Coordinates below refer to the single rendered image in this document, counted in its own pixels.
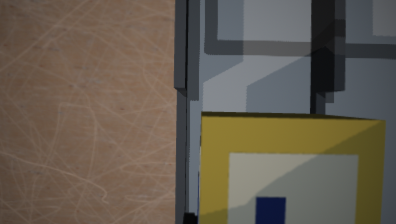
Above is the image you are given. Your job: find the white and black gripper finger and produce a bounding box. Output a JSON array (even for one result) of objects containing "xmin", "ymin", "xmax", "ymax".
[{"xmin": 183, "ymin": 213, "xmax": 197, "ymax": 224}]

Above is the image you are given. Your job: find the yellow butter carton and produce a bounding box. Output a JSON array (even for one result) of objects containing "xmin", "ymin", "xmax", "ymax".
[{"xmin": 197, "ymin": 111, "xmax": 386, "ymax": 224}]

